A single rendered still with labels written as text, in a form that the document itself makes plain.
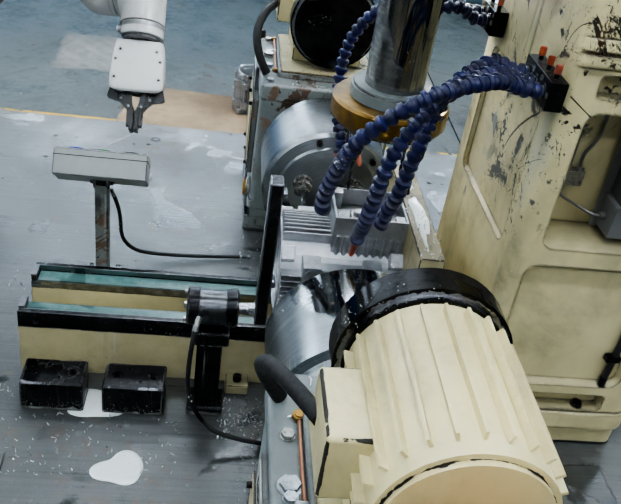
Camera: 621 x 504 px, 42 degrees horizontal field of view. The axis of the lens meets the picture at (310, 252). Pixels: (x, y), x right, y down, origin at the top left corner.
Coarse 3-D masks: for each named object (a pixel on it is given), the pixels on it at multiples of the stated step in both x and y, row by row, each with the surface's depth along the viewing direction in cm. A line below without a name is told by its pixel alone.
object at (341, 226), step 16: (336, 192) 134; (352, 192) 136; (368, 192) 136; (336, 208) 130; (352, 208) 136; (400, 208) 134; (336, 224) 128; (352, 224) 128; (400, 224) 129; (336, 240) 129; (368, 240) 130; (384, 240) 130; (400, 240) 130; (384, 256) 132
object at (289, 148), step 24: (288, 120) 157; (312, 120) 153; (264, 144) 162; (288, 144) 149; (312, 144) 149; (264, 168) 154; (288, 168) 151; (312, 168) 151; (360, 168) 152; (264, 192) 154; (288, 192) 154; (312, 192) 154
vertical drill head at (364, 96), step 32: (384, 0) 112; (416, 0) 109; (384, 32) 113; (416, 32) 112; (384, 64) 115; (416, 64) 114; (352, 96) 119; (384, 96) 116; (416, 96) 117; (352, 128) 117
